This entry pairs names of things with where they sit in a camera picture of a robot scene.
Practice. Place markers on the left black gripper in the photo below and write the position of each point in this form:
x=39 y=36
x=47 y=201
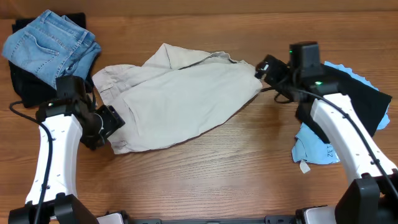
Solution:
x=114 y=121

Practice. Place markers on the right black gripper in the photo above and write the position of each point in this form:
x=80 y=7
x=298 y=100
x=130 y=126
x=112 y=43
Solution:
x=267 y=70

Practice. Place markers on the beige khaki shorts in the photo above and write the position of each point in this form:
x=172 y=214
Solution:
x=176 y=95

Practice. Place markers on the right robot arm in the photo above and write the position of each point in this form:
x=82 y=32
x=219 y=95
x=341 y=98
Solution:
x=324 y=103

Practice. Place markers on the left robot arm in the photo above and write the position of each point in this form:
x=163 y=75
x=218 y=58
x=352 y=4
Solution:
x=64 y=122

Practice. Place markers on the folded black garment left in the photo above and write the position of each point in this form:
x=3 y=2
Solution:
x=31 y=89

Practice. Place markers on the light blue printed shirt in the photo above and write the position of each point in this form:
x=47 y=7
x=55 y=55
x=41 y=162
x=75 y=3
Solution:
x=315 y=153

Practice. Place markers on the folded blue denim jeans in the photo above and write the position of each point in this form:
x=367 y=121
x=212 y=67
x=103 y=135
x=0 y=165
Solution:
x=52 y=46

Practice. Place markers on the black garment right pile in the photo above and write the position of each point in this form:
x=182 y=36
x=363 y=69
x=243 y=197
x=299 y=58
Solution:
x=369 y=103

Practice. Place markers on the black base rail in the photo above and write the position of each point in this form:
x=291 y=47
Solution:
x=205 y=221

